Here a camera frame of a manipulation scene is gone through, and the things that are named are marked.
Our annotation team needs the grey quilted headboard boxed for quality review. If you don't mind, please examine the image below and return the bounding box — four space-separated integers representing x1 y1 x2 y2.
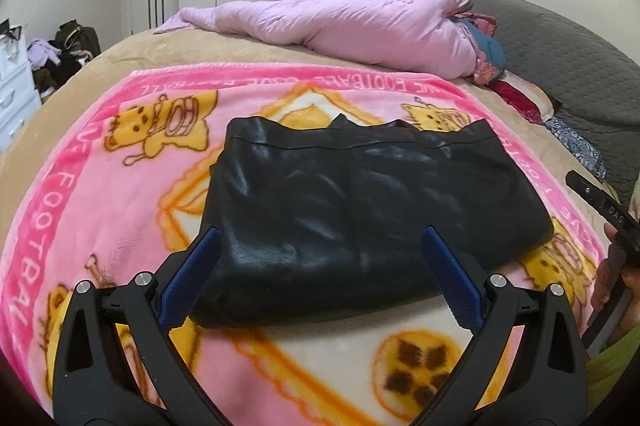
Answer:
472 0 639 205

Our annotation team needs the pink cartoon fleece blanket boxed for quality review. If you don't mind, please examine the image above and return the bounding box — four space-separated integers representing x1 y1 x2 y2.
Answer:
1 64 605 425

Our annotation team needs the black leather jacket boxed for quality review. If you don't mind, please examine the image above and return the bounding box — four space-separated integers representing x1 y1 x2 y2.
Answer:
191 116 553 328

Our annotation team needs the blue white patterned cloth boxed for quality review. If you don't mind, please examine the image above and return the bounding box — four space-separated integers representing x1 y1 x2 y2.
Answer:
544 117 606 181

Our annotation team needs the dark clothes pile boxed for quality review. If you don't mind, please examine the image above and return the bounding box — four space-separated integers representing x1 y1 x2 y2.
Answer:
27 19 101 96

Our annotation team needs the red and cream pillow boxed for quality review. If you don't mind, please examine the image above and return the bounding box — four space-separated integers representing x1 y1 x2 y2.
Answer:
488 71 558 126

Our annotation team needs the light pink quilt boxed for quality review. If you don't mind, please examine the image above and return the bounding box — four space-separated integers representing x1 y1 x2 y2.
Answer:
155 0 486 79

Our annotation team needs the blue floral pillow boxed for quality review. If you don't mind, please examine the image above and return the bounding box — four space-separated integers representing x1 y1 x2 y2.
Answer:
451 13 506 86

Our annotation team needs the white drawer cabinet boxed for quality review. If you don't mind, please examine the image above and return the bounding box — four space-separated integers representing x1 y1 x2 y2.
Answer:
0 18 41 152

